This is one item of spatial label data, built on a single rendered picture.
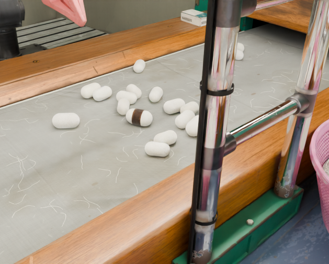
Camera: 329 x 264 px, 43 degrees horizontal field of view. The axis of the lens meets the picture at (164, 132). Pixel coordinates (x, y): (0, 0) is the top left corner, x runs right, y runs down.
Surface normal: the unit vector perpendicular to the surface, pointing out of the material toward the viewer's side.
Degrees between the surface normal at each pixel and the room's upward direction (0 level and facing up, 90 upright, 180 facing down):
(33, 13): 86
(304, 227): 0
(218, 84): 90
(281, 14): 67
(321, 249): 0
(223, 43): 90
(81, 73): 45
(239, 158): 0
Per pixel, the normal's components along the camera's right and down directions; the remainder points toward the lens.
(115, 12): -0.66, 0.37
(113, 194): 0.03, -0.85
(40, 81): 0.50, -0.32
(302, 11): -0.67, -0.04
